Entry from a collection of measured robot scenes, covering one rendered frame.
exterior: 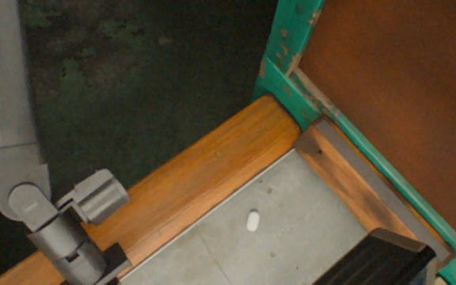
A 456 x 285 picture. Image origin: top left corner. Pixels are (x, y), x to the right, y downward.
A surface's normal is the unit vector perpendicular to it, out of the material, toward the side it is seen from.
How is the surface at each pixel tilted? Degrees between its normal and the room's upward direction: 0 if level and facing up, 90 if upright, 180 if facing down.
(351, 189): 67
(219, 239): 0
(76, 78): 0
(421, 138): 90
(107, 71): 0
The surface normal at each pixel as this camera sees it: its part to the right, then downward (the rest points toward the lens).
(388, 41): -0.78, 0.56
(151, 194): 0.07, -0.37
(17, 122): 0.59, 0.04
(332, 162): -0.69, 0.36
